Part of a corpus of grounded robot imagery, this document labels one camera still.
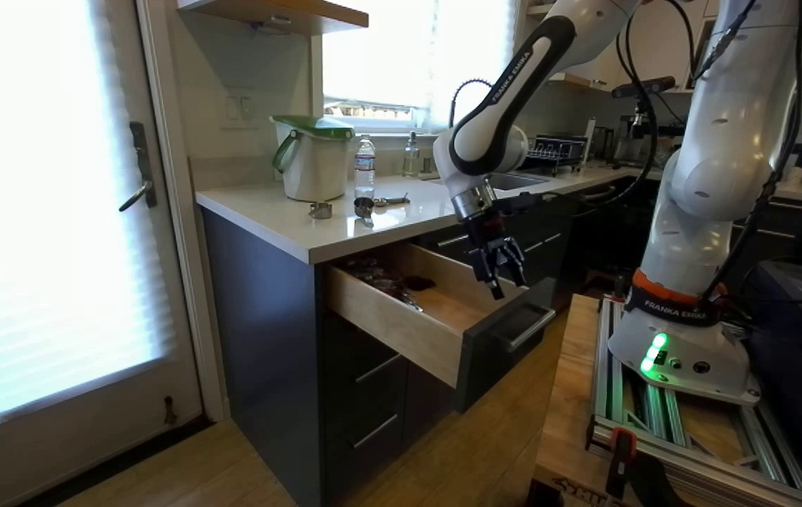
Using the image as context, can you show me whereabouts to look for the wooden wall shelf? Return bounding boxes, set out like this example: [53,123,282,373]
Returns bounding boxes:
[175,0,372,40]

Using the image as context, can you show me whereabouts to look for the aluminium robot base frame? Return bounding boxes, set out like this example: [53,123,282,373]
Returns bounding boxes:
[585,294,802,507]

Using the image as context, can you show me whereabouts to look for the white door with blinds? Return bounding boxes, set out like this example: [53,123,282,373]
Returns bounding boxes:
[0,0,232,507]

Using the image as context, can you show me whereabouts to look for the dark counter base cabinet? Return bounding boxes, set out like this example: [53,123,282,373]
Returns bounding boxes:
[509,173,676,312]

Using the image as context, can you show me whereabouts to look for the red black clamp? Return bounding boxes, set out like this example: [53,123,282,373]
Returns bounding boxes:
[603,429,641,501]

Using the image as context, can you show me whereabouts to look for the wooden drawer dark front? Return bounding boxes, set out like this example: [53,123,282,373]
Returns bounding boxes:
[323,239,562,391]

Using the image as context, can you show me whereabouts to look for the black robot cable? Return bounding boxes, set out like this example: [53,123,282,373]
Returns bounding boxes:
[609,0,802,308]

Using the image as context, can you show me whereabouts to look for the black countertop appliance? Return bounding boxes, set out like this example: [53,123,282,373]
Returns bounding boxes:
[531,133,593,175]

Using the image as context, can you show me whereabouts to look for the dark lever door handle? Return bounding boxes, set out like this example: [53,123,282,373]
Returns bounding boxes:
[115,122,161,216]

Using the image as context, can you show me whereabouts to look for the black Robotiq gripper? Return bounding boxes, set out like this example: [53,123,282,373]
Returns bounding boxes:
[457,185,531,301]

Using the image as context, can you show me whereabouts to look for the wide steel measuring cup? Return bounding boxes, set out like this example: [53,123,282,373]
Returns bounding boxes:
[347,257,412,301]

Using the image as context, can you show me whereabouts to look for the clear glass bottle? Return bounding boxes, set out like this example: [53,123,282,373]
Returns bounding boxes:
[399,129,429,184]

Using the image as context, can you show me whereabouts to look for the dark kitchen island cabinet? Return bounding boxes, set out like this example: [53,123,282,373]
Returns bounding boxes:
[201,208,571,507]

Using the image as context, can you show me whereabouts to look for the clear plastic water bottle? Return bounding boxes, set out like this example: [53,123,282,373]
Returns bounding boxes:
[353,135,379,202]

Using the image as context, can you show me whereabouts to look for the black camera on stand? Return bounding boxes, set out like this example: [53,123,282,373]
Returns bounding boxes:
[609,77,682,167]

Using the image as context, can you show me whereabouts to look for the white electric kettle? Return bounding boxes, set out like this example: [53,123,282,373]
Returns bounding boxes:
[270,113,358,206]

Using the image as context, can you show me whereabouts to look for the black arched faucet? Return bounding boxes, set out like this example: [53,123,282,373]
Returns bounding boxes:
[446,77,498,133]

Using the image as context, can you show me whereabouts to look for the bright kitchen window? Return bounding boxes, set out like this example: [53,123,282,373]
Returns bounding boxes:
[322,0,523,135]

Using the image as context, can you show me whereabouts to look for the white wall outlet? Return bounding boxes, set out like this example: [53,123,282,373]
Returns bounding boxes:
[227,90,263,123]

